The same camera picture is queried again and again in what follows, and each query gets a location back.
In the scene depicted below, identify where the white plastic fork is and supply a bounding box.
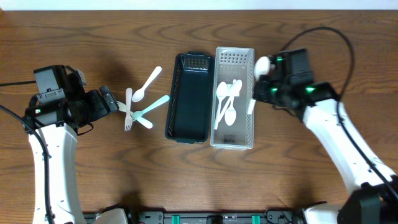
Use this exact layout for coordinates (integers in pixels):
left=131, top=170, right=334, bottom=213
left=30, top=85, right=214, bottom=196
left=124, top=88, right=132, bottom=131

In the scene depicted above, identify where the mint green plastic fork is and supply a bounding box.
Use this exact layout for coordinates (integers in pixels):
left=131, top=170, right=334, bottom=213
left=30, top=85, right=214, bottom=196
left=131, top=95, right=170, bottom=121

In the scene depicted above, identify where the white spoon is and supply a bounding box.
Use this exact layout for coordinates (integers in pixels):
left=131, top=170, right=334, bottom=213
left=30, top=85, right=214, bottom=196
left=214, top=80, right=243, bottom=129
left=247, top=56, right=271, bottom=114
left=132, top=66, right=162, bottom=103

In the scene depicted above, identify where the clear plastic basket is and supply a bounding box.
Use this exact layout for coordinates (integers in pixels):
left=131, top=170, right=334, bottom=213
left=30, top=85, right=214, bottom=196
left=210, top=47, right=254, bottom=150

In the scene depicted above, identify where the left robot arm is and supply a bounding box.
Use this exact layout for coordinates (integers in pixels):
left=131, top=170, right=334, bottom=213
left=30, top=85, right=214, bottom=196
left=24, top=85, right=118, bottom=223

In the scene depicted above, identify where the white spoon bowl up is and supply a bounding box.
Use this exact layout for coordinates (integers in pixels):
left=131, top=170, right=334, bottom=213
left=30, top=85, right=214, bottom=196
left=215, top=82, right=228, bottom=129

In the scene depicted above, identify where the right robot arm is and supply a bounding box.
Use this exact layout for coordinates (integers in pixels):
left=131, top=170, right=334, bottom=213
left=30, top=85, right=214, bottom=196
left=253, top=75, right=397, bottom=223

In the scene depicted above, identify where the white plastic fork underneath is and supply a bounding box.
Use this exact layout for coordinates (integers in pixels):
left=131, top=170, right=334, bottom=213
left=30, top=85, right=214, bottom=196
left=116, top=101, right=153, bottom=129

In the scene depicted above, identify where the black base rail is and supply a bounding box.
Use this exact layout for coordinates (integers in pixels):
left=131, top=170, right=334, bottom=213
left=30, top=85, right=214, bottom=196
left=83, top=210, right=307, bottom=224

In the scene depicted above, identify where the white spoon bowl down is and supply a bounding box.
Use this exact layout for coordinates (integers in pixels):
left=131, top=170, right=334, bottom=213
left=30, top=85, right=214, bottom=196
left=224, top=96, right=236, bottom=126

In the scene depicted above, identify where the black plastic basket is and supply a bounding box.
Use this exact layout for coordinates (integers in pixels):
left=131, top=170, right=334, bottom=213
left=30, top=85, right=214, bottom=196
left=165, top=52, right=215, bottom=144

